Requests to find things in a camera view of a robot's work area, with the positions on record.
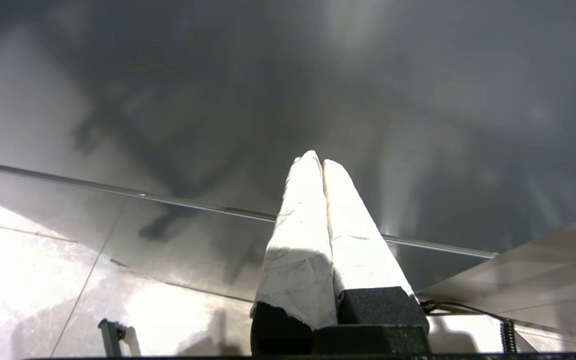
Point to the stainless steel appliance door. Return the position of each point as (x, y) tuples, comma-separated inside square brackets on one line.
[(218, 75)]

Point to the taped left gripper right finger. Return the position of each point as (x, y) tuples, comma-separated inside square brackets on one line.
[(358, 250)]

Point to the small black bracket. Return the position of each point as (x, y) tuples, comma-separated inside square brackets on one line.
[(109, 335)]

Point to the grey metal panel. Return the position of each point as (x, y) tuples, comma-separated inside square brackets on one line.
[(543, 270)]

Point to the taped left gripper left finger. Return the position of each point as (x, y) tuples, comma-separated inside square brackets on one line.
[(300, 250)]

